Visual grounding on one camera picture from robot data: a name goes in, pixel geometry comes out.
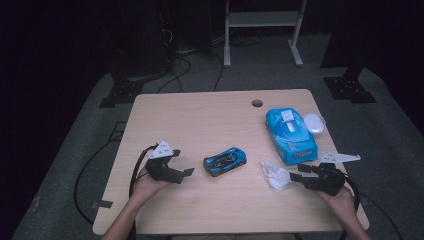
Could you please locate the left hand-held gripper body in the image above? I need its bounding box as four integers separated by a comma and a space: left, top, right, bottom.
145, 140, 186, 185

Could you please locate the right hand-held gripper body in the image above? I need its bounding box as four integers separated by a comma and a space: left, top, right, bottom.
301, 151, 362, 197

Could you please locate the blue wet wipe pack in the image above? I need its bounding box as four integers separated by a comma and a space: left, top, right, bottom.
265, 107, 327, 166

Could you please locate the blue toy car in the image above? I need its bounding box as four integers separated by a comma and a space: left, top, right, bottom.
202, 146, 248, 178

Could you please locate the person's left hand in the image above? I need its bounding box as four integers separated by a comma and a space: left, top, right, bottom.
132, 165, 172, 205

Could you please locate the person's right hand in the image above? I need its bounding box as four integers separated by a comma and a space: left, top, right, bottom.
315, 185, 358, 225

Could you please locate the black stand base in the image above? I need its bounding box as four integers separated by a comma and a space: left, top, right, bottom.
98, 78, 144, 109
323, 65, 378, 104

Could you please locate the white metal stand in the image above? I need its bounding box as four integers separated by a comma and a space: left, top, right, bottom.
223, 0, 308, 69

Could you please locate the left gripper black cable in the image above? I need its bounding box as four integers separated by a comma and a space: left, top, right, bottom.
128, 143, 160, 240

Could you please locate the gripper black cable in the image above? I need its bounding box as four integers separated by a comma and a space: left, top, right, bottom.
128, 143, 160, 240
342, 174, 362, 215

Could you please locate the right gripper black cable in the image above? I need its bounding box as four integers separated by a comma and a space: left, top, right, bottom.
342, 174, 362, 215

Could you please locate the black floor cable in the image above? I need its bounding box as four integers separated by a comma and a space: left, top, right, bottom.
361, 196, 405, 240
212, 51, 225, 93
73, 139, 116, 225
156, 56, 193, 94

